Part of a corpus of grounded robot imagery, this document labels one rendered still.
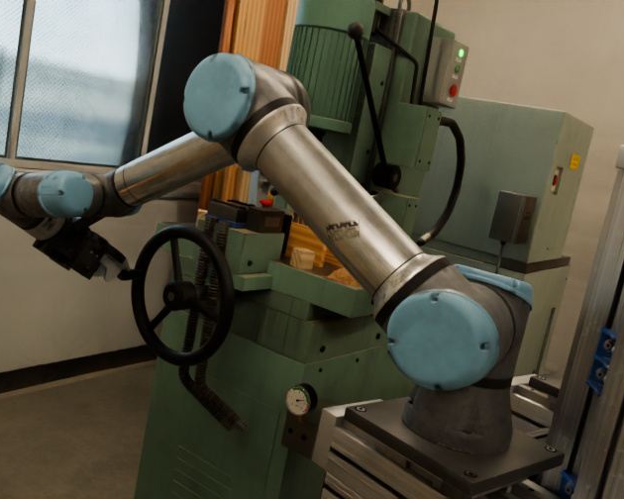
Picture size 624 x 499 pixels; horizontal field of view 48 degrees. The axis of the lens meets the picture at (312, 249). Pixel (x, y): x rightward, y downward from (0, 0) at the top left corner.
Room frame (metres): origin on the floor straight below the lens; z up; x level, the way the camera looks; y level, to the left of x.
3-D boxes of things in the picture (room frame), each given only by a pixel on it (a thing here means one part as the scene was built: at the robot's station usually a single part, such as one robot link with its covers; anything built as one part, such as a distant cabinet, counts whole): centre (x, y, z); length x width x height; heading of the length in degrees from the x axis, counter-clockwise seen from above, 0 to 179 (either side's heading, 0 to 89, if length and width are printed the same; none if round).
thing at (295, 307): (1.61, 0.09, 0.82); 0.40 x 0.21 x 0.04; 55
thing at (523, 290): (0.92, -0.24, 0.98); 0.13 x 0.12 x 0.14; 153
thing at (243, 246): (1.50, 0.16, 0.92); 0.15 x 0.13 x 0.09; 55
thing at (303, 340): (1.76, -0.02, 0.76); 0.57 x 0.45 x 0.09; 145
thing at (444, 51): (1.84, -0.25, 1.40); 0.10 x 0.06 x 0.16; 145
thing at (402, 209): (1.72, -0.18, 1.02); 0.09 x 0.07 x 0.12; 55
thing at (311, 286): (1.57, 0.11, 0.87); 0.61 x 0.30 x 0.06; 55
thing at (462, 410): (0.93, -0.25, 0.87); 0.15 x 0.15 x 0.10
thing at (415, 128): (1.75, -0.20, 1.23); 0.09 x 0.08 x 0.15; 145
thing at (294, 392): (1.34, -0.04, 0.65); 0.06 x 0.04 x 0.08; 55
